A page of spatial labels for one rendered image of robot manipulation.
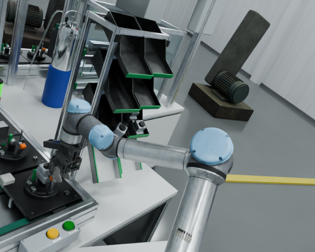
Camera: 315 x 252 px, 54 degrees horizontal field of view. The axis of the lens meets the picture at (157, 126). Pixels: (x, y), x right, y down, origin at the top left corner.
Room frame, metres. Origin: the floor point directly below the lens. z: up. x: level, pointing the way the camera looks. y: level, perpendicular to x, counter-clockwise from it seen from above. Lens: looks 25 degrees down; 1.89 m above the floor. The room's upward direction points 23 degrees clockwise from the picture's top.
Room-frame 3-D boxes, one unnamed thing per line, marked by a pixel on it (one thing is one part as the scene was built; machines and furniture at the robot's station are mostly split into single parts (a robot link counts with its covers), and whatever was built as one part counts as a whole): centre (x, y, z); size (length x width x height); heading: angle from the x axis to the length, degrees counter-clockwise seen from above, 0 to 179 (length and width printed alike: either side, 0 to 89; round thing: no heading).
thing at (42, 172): (0.98, 0.35, 1.06); 0.08 x 0.04 x 0.07; 60
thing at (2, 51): (2.10, 1.24, 1.01); 0.24 x 0.24 x 0.13; 60
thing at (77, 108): (0.93, 0.27, 1.37); 0.09 x 0.08 x 0.11; 61
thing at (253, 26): (5.98, -0.97, 0.94); 1.11 x 1.10 x 1.88; 31
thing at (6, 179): (0.94, 0.48, 0.97); 0.05 x 0.05 x 0.04; 60
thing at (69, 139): (0.94, 0.27, 1.29); 0.08 x 0.08 x 0.05
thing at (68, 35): (1.89, 0.74, 1.32); 0.14 x 0.14 x 0.38
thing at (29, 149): (1.10, 0.56, 1.01); 0.24 x 0.24 x 0.13; 60
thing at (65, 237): (0.79, 0.20, 0.93); 0.21 x 0.07 x 0.06; 150
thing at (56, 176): (0.92, 0.28, 1.11); 0.06 x 0.03 x 0.09; 60
